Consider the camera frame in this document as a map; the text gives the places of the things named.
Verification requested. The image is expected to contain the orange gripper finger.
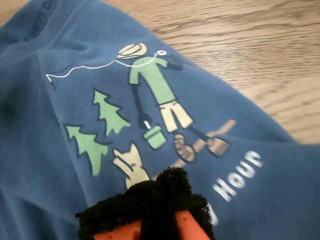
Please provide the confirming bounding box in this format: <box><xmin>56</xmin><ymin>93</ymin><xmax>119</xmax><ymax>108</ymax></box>
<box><xmin>74</xmin><ymin>178</ymin><xmax>176</xmax><ymax>240</ymax></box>
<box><xmin>153</xmin><ymin>166</ymin><xmax>216</xmax><ymax>240</ymax></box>

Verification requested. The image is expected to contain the blue printed T-shirt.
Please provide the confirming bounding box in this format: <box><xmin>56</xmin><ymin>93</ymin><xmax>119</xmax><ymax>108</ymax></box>
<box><xmin>0</xmin><ymin>0</ymin><xmax>320</xmax><ymax>240</ymax></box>

